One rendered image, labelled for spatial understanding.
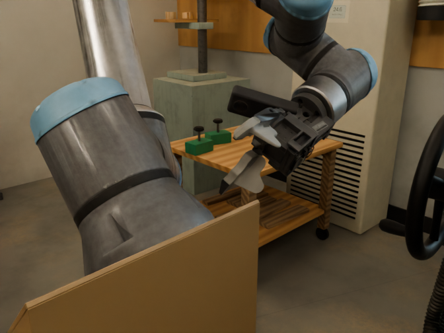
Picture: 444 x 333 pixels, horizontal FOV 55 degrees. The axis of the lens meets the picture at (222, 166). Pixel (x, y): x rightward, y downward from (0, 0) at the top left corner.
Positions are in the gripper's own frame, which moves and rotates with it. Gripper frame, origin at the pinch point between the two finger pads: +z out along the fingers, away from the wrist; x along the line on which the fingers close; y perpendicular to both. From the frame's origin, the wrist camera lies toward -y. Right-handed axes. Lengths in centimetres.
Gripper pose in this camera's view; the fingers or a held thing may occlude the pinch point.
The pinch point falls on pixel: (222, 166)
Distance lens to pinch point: 63.9
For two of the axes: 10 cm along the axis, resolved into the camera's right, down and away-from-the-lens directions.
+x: -1.4, 5.6, 8.1
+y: 7.2, 6.2, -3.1
